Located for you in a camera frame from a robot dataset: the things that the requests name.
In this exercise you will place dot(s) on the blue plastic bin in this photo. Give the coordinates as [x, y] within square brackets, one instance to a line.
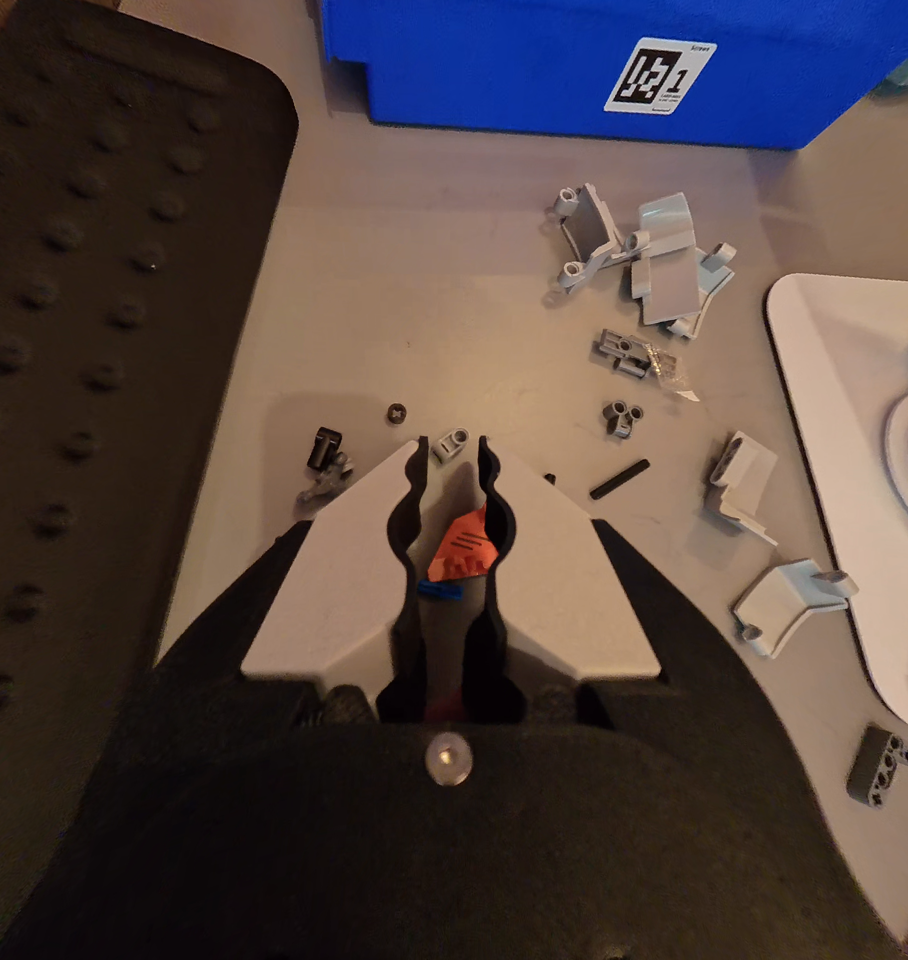
[499, 67]

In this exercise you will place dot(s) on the orange wedge panel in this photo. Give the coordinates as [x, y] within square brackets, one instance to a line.
[461, 551]

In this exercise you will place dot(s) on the dark grey short beam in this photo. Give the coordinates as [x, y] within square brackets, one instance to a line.
[877, 765]

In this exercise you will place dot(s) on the light grey boxy panel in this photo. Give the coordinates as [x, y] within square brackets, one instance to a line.
[746, 472]

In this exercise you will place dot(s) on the black dimpled foam pad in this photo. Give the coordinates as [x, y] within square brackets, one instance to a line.
[86, 337]

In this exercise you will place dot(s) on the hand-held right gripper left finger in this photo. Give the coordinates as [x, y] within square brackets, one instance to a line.
[326, 600]

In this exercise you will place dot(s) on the light grey flat clip panel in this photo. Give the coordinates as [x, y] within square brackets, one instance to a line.
[783, 607]

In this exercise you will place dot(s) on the short black axle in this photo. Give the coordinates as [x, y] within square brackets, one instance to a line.
[619, 478]

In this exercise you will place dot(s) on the grey joint with black pin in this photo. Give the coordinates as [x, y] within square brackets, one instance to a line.
[322, 450]

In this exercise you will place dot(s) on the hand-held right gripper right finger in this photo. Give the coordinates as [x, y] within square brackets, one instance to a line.
[574, 600]

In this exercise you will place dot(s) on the white book stand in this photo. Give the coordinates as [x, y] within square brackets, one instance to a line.
[836, 450]

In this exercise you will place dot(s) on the dark grey connector block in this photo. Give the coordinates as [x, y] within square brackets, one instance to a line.
[619, 351]

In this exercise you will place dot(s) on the small black bush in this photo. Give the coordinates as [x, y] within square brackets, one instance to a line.
[396, 413]

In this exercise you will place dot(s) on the small clear plastic wrapper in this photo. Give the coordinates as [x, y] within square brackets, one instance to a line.
[671, 371]

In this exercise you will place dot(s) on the small dark grey pin connector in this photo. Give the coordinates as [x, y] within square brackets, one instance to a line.
[450, 444]

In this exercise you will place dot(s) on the dark grey double tube connector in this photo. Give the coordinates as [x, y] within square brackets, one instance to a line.
[622, 418]

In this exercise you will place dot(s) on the small blue pin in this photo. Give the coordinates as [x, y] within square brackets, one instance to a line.
[439, 590]

